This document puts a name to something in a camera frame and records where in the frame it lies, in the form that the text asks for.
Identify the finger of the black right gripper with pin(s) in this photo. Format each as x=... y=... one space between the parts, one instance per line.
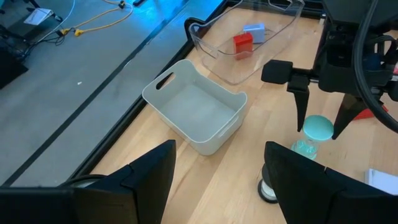
x=349 y=109
x=300 y=99

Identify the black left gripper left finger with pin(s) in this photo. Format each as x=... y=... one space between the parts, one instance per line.
x=140 y=193

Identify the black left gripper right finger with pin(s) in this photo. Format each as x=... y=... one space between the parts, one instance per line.
x=304 y=196

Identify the red box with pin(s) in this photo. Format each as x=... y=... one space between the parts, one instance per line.
x=365 y=114

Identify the mint-lid jar green contents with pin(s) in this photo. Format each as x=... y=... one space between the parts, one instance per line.
x=317 y=127

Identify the black-lid jar white contents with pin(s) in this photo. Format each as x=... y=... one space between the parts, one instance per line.
x=265 y=189

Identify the red cube adapter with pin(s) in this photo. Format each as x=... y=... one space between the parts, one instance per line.
x=243 y=45

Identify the white box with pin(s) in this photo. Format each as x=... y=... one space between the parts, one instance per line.
x=384 y=180

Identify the pale blue cube adapter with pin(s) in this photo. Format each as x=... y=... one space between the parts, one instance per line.
x=256 y=32

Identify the clear plastic tray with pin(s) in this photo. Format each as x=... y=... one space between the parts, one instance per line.
x=236 y=71

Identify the white plastic bin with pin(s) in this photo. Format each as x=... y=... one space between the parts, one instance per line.
x=199 y=112

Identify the white paper on stand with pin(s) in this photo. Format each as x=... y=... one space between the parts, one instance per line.
x=38 y=15

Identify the black aluminium table frame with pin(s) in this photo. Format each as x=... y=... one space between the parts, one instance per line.
x=113 y=137

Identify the black frame clamp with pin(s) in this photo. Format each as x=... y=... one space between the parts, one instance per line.
x=189 y=23

